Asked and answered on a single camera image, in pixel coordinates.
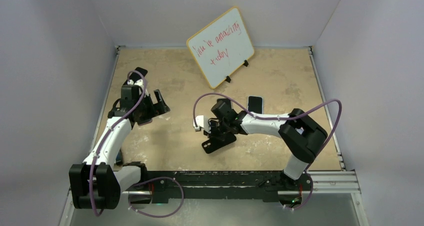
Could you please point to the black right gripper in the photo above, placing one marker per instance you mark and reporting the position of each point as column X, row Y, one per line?
column 212, row 122

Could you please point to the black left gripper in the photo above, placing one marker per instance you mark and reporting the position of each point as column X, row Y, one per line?
column 152, row 107

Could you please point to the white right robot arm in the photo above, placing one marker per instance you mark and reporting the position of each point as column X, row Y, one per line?
column 301, row 134

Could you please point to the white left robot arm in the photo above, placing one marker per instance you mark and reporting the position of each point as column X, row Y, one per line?
column 94, row 183

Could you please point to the blue black hand tool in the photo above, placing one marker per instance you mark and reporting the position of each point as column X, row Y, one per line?
column 119, row 159

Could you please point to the whiteboard with red writing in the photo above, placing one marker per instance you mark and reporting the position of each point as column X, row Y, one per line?
column 221, row 47

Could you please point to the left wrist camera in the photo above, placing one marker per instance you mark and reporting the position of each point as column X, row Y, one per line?
column 140, row 83

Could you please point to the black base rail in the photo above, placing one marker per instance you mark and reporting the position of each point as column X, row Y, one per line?
column 264, row 185

